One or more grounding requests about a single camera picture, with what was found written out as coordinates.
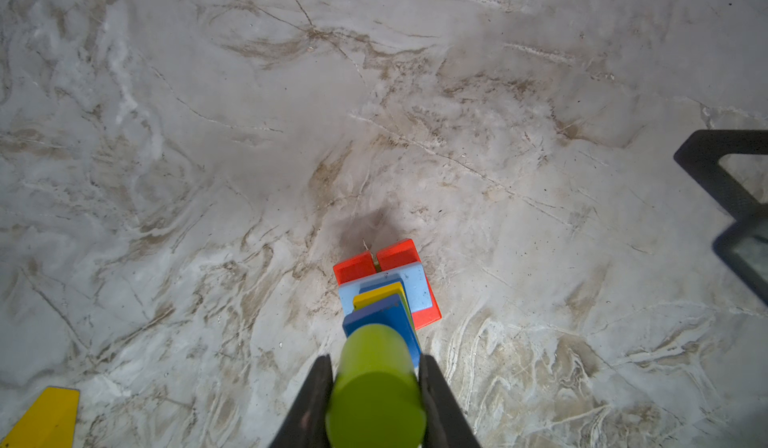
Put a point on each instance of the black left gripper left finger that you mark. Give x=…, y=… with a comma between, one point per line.
x=304, y=425

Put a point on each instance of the light blue rectangular block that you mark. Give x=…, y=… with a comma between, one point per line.
x=414, y=281

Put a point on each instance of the yellow arch block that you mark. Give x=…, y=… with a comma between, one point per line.
x=49, y=422

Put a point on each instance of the red rectangular block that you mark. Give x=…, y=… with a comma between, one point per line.
x=359, y=266
x=404, y=258

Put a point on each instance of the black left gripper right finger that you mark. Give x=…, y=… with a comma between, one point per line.
x=446, y=424

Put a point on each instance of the green cylinder block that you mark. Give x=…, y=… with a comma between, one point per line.
x=375, y=400

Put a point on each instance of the dark blue cube block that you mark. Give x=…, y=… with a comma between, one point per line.
x=390, y=312

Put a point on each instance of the dark blue cube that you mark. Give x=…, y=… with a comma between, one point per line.
x=379, y=283

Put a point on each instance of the yellow small cube block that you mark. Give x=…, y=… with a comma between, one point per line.
x=367, y=298

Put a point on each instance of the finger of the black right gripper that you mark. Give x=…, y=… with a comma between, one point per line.
x=743, y=248
x=699, y=156

